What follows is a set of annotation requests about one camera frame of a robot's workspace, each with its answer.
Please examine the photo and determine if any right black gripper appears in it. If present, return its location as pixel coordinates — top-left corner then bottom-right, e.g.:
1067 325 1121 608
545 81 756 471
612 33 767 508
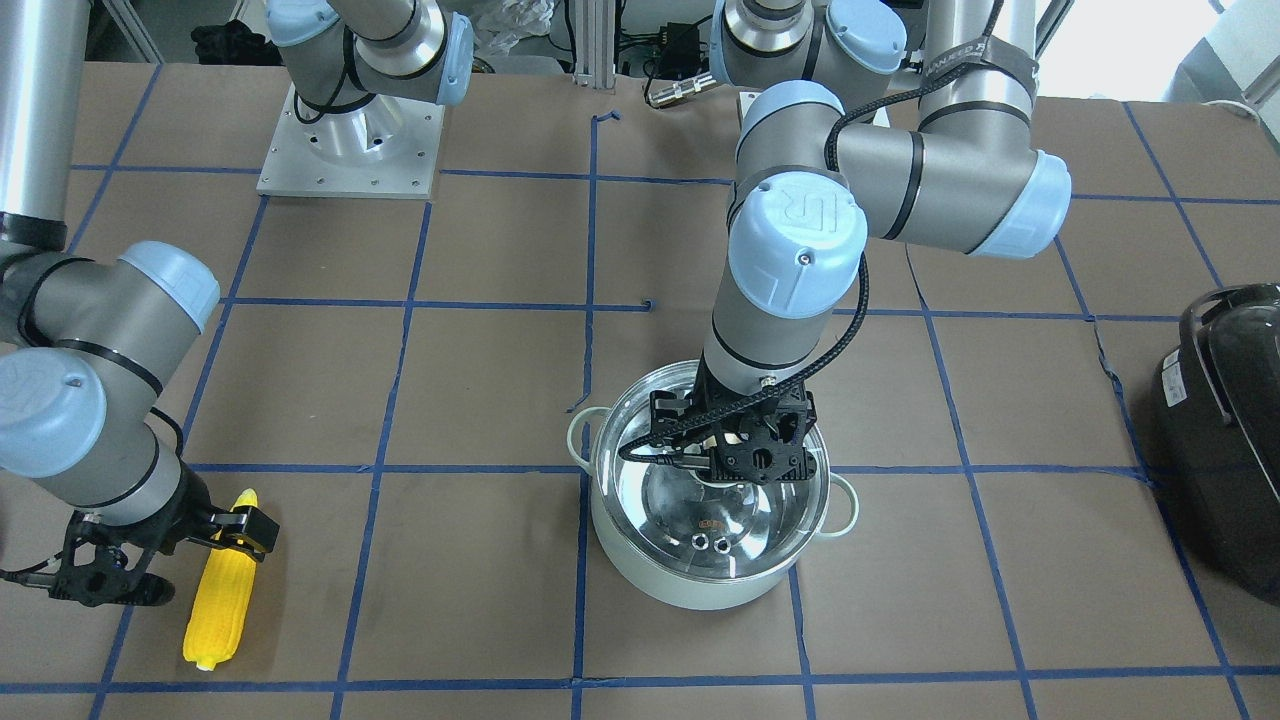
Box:
47 470 280 607

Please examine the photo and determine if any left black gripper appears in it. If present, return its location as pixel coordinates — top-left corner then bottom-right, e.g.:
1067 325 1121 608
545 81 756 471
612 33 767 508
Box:
650 386 817 486

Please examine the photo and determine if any yellow corn cob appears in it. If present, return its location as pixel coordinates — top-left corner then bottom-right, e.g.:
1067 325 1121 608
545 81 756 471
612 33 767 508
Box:
182 532 256 671

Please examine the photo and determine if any glass pot lid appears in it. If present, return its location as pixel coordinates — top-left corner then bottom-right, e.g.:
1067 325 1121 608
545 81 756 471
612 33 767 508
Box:
591 360 829 583

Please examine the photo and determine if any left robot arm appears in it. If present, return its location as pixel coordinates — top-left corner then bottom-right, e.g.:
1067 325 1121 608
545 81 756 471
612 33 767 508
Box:
617 1 1073 486

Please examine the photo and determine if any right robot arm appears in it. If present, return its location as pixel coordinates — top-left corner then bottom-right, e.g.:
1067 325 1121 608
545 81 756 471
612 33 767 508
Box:
1 1 475 607

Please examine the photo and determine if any white electric cooking pot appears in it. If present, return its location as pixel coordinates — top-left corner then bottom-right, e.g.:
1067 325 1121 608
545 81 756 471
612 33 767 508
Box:
566 360 860 610

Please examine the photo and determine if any black rice cooker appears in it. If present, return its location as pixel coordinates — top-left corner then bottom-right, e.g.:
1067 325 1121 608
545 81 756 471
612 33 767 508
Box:
1153 283 1279 605

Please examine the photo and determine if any aluminium frame post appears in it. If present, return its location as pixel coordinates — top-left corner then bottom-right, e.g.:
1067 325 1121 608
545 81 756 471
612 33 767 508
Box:
566 0 621 92

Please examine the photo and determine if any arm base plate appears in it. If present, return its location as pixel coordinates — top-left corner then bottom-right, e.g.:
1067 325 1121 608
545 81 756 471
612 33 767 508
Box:
256 88 447 200

